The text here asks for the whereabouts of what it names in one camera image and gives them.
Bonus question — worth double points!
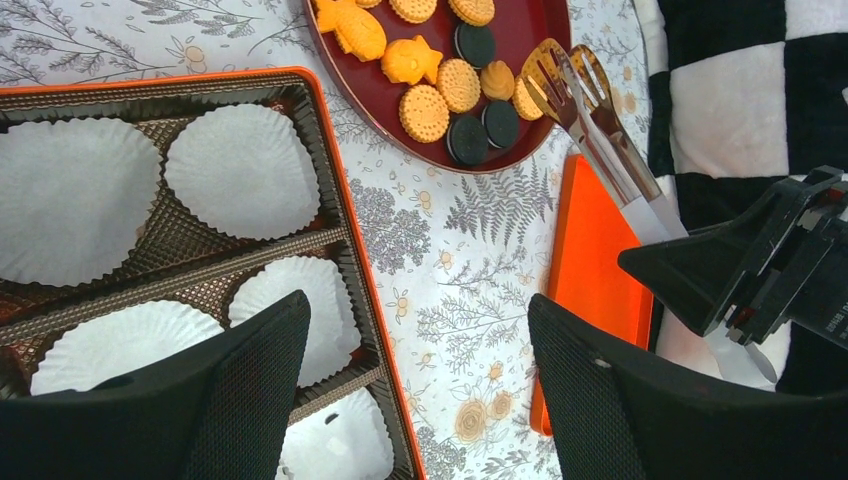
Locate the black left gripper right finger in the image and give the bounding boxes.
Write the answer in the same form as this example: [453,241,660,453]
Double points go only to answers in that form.
[527,294,847,479]

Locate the orange cookie tin box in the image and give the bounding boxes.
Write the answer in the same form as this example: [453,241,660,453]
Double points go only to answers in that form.
[1,67,425,479]

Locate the orange fish shaped cookie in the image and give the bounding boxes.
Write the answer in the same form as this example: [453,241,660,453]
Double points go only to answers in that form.
[381,35,443,86]
[314,0,387,62]

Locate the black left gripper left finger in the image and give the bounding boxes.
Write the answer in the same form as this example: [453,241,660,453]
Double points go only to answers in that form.
[1,305,307,479]

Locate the white paper cupcake liner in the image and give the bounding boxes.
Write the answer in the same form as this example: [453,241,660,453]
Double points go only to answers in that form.
[30,300,223,396]
[228,256,362,387]
[164,104,320,240]
[276,388,395,480]
[1,118,161,287]

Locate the metal serving tongs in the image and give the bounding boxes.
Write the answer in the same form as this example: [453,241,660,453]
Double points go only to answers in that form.
[520,38,778,390]

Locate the orange tin lid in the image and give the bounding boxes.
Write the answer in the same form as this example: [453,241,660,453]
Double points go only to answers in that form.
[529,154,657,439]

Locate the dark red round plate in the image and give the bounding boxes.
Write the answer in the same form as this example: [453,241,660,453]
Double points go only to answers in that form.
[304,1,571,173]

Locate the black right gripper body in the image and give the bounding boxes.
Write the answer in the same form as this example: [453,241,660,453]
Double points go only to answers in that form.
[722,166,847,348]

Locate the black sandwich cookie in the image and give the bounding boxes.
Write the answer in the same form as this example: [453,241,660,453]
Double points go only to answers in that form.
[454,23,496,69]
[446,115,488,167]
[481,100,520,149]

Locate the swirl butter cookie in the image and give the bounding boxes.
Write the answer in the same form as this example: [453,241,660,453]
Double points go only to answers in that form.
[480,60,515,101]

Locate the round beige biscuit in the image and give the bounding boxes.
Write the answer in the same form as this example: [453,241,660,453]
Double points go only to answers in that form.
[389,0,438,24]
[436,58,481,113]
[512,77,544,121]
[448,0,496,27]
[399,85,450,143]

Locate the black white checkered blanket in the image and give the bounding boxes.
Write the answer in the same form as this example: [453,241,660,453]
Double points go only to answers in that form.
[632,0,848,399]

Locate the floral table cloth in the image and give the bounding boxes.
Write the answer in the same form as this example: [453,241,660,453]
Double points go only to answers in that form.
[0,0,664,480]

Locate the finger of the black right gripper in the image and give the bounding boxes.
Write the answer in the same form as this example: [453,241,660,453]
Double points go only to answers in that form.
[618,221,782,338]

